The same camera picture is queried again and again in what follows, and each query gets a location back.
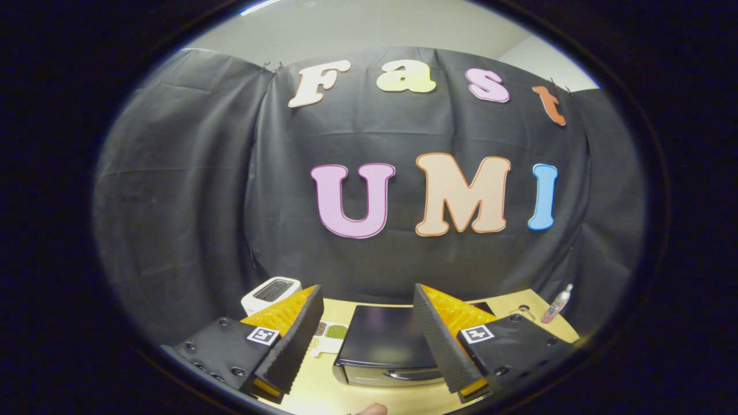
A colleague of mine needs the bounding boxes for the black toaster oven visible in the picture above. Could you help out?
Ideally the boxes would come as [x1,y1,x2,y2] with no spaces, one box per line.
[333,301,496,388]

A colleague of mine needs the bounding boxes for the black backdrop cloth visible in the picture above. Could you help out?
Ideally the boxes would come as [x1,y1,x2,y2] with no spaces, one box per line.
[92,46,646,346]

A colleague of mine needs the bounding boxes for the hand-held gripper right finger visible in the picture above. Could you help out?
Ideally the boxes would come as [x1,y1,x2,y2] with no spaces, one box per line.
[413,282,577,402]

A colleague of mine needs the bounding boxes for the small white snack dish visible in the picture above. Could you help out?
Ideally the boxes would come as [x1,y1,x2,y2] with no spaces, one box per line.
[308,321,349,357]

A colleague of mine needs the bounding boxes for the white pop-up toaster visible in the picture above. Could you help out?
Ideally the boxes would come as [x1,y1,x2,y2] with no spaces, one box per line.
[240,277,303,316]

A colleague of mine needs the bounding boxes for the small white pink-label bottle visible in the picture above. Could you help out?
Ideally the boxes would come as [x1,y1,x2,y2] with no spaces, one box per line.
[541,284,574,325]

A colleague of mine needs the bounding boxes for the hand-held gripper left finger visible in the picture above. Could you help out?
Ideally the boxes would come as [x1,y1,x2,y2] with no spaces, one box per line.
[173,284,325,404]

